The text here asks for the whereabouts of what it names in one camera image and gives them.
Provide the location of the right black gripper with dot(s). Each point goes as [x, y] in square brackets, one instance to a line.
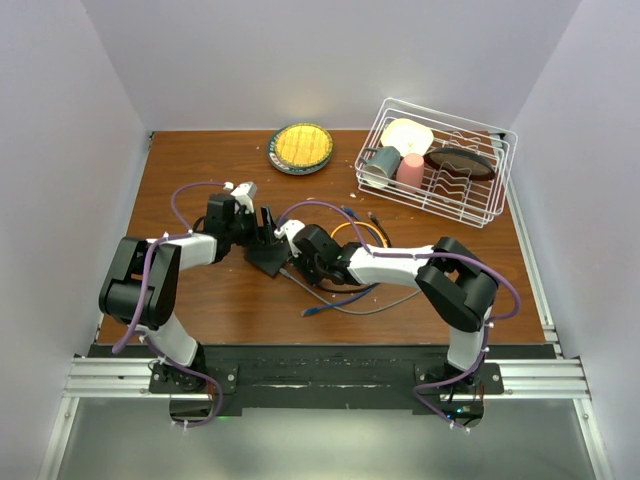
[312, 279]

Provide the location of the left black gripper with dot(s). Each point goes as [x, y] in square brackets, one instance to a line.
[265, 233]

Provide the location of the black network switch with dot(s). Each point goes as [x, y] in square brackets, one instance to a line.
[269, 259]

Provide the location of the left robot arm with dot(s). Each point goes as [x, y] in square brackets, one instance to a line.
[140, 287]

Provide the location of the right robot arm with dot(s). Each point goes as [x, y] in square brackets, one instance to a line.
[460, 288]

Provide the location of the yellow and green plate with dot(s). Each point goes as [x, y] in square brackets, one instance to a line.
[300, 149]

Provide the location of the grey mug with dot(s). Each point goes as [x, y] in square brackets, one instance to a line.
[380, 165]

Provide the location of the pink cup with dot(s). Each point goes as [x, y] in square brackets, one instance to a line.
[410, 173]

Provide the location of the white bowl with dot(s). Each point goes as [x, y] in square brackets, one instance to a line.
[407, 136]

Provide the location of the brown plate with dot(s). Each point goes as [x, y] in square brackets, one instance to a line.
[460, 162]

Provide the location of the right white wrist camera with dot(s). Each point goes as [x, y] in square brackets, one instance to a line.
[288, 232]

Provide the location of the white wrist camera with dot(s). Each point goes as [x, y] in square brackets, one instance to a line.
[288, 232]
[242, 192]

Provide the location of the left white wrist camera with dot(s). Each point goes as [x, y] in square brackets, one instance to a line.
[242, 192]

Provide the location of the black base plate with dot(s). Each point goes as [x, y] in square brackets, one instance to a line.
[367, 377]

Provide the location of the white wire dish rack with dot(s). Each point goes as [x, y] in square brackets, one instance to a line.
[474, 203]

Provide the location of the aluminium frame rail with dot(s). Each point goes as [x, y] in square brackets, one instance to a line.
[110, 426]

